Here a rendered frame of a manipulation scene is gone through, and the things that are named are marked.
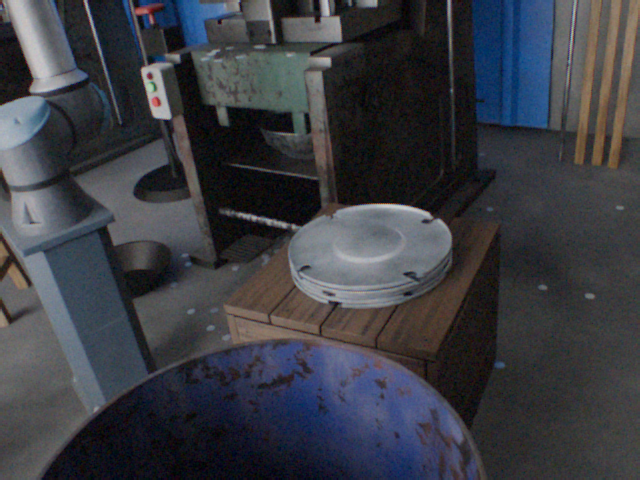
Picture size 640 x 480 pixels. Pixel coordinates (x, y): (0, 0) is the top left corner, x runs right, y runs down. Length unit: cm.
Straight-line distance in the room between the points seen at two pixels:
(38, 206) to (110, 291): 23
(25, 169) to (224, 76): 60
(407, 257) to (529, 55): 172
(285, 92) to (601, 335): 93
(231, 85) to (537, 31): 142
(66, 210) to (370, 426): 73
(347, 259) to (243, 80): 67
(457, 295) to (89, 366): 79
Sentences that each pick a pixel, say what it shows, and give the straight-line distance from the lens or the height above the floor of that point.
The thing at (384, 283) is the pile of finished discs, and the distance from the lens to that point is 93.
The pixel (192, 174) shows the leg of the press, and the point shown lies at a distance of 171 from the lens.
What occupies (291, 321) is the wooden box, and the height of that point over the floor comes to 35.
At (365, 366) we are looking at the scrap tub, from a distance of 67.
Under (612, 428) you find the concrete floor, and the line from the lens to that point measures 127.
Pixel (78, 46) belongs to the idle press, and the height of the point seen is 54.
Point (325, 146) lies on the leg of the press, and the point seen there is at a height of 45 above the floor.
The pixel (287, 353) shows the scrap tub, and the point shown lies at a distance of 70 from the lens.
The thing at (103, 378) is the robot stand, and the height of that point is 10.
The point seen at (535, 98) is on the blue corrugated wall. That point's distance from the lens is 264.
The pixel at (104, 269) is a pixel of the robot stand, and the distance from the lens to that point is 125.
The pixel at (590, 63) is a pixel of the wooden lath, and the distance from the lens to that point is 227.
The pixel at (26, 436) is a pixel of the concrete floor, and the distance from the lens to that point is 148.
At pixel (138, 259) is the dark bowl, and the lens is 195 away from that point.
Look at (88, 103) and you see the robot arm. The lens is 128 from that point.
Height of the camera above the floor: 91
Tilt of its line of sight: 29 degrees down
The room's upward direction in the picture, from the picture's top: 8 degrees counter-clockwise
